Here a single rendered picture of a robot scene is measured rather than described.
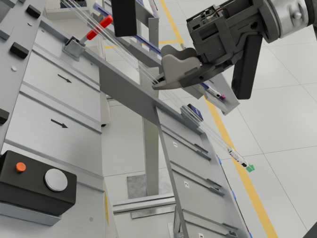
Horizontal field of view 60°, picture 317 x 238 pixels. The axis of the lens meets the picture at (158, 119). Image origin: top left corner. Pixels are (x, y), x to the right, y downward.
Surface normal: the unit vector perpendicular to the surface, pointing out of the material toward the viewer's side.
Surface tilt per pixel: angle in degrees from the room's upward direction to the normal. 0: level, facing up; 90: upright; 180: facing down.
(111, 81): 90
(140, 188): 0
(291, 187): 0
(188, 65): 81
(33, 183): 47
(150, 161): 90
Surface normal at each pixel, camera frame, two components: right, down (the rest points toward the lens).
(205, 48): 0.01, 0.58
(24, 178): 0.72, -0.58
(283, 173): 0.00, -0.72
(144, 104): 0.17, 0.69
